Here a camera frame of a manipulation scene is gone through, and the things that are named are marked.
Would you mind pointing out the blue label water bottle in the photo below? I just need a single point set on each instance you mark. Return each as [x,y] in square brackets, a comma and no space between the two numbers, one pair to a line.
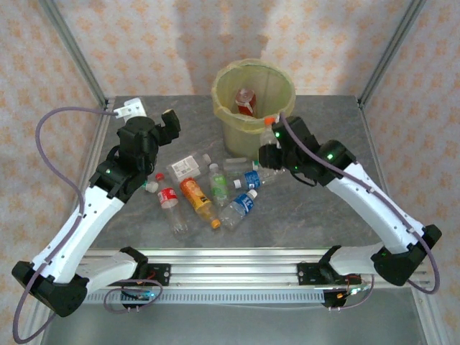
[242,205]

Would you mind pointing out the aluminium frame post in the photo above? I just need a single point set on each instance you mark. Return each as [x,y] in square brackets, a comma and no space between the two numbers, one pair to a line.
[391,46]
[72,46]

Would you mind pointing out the orange juice bottle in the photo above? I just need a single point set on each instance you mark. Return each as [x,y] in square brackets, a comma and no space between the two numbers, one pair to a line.
[196,196]

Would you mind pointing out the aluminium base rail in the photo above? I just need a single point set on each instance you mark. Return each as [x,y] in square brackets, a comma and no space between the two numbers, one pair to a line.
[233,269]

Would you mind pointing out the clear square bottle white label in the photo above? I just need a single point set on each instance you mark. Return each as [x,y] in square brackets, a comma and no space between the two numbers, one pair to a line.
[185,166]

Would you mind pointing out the green trash bin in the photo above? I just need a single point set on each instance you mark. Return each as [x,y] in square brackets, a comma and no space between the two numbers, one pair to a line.
[231,118]

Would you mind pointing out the grey metal panel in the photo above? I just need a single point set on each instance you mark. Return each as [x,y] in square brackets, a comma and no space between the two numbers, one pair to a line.
[233,323]

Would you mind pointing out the green plastic bin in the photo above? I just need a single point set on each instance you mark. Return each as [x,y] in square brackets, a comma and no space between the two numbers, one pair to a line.
[244,143]

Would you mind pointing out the aluminium frame leg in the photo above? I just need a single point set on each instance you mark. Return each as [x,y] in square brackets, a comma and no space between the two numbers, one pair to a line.
[30,330]
[433,320]

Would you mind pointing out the red label cola bottle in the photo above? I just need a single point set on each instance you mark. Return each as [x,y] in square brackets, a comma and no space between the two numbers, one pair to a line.
[168,197]

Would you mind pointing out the clear bottle green white label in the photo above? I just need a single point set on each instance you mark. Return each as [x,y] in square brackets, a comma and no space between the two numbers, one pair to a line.
[240,165]

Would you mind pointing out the orange label bottle orange cap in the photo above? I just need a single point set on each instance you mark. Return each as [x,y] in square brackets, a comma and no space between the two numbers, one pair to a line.
[267,136]

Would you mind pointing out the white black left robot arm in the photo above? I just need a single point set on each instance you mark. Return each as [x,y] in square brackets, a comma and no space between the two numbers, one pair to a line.
[82,223]

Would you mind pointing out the clear bottle green white cap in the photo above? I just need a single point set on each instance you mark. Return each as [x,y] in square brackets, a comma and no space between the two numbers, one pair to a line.
[152,186]

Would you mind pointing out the aluminium side rail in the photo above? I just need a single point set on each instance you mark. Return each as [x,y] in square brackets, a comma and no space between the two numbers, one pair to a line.
[367,125]
[96,143]

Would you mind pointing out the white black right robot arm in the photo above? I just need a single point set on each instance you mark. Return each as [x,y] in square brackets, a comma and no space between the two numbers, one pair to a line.
[373,208]

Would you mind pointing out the small circuit board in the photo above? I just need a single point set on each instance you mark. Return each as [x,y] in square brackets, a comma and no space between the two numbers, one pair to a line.
[140,295]
[346,293]

